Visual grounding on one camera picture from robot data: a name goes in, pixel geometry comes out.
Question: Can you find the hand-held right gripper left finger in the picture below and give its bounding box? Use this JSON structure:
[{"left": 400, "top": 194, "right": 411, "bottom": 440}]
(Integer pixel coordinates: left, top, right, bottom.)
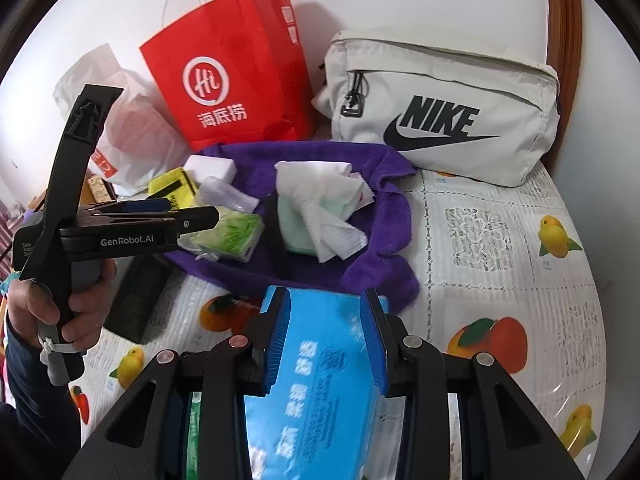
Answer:
[{"left": 60, "top": 286, "right": 292, "bottom": 480}]

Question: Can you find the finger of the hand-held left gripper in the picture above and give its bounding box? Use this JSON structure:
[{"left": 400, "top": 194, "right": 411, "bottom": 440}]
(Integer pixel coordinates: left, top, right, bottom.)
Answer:
[
  {"left": 80, "top": 198, "right": 179, "bottom": 226},
  {"left": 177, "top": 205, "right": 221, "bottom": 235}
]

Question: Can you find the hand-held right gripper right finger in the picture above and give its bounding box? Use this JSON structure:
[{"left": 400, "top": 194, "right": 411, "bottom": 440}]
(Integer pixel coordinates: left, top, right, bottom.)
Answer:
[{"left": 360, "top": 287, "right": 586, "bottom": 480}]

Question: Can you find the small green tissue packet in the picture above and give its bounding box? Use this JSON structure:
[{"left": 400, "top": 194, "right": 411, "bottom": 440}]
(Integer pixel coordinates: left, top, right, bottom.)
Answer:
[{"left": 177, "top": 175, "right": 265, "bottom": 264}]

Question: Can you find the yellow black pouch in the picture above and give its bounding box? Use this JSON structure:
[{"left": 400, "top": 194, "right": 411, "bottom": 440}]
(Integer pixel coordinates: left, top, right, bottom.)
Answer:
[{"left": 147, "top": 165, "right": 197, "bottom": 210}]

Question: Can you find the black rectangular box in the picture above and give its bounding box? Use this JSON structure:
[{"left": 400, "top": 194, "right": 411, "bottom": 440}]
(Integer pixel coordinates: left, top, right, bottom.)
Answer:
[{"left": 102, "top": 254, "right": 172, "bottom": 345}]

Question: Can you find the blue tissue pack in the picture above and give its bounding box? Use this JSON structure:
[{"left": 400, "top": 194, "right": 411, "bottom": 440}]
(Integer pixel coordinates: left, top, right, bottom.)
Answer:
[{"left": 240, "top": 286, "right": 402, "bottom": 480}]

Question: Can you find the white paper towel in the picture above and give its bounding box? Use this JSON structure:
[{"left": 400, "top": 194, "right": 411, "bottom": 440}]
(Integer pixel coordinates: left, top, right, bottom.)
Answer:
[{"left": 273, "top": 159, "right": 369, "bottom": 265}]

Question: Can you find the green wet wipe pack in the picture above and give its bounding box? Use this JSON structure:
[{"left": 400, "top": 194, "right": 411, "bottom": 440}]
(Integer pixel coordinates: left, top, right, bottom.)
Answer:
[{"left": 182, "top": 390, "right": 204, "bottom": 480}]

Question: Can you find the person's left forearm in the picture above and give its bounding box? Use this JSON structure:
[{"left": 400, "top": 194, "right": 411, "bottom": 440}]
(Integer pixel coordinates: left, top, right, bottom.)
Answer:
[{"left": 0, "top": 317, "right": 84, "bottom": 480}]

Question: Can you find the person's left hand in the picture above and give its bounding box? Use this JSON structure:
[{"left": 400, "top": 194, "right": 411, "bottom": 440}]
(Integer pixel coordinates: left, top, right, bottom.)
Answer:
[{"left": 6, "top": 262, "right": 117, "bottom": 356}]

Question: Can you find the brown cardboard box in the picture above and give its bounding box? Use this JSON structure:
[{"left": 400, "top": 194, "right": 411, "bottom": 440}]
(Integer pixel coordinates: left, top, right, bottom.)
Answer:
[{"left": 84, "top": 174, "right": 119, "bottom": 206}]

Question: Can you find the white sponge block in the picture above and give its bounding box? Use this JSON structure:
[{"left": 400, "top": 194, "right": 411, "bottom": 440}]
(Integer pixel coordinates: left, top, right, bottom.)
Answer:
[{"left": 183, "top": 154, "right": 236, "bottom": 184}]

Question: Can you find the white plastic bag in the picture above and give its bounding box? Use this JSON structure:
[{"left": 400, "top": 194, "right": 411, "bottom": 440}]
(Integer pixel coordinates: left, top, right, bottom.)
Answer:
[{"left": 53, "top": 42, "right": 191, "bottom": 197}]

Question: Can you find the purple towel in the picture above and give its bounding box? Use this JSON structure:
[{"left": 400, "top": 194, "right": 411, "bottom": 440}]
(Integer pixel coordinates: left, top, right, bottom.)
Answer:
[{"left": 164, "top": 140, "right": 421, "bottom": 314}]

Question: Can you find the fruit print tablecloth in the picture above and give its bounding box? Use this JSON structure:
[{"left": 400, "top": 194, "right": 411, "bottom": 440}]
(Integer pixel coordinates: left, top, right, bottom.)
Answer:
[{"left": 70, "top": 160, "right": 604, "bottom": 480}]

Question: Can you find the red paper bag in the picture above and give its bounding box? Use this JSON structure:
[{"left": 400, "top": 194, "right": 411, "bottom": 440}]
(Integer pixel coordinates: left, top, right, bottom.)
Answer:
[{"left": 138, "top": 0, "right": 315, "bottom": 152}]

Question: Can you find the beige waist bag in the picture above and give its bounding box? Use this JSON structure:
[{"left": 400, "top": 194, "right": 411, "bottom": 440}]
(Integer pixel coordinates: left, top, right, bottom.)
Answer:
[{"left": 310, "top": 29, "right": 561, "bottom": 189}]

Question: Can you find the brown wooden frame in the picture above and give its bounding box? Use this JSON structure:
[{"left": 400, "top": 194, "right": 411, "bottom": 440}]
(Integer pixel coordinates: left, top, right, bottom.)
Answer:
[{"left": 544, "top": 0, "right": 584, "bottom": 171}]

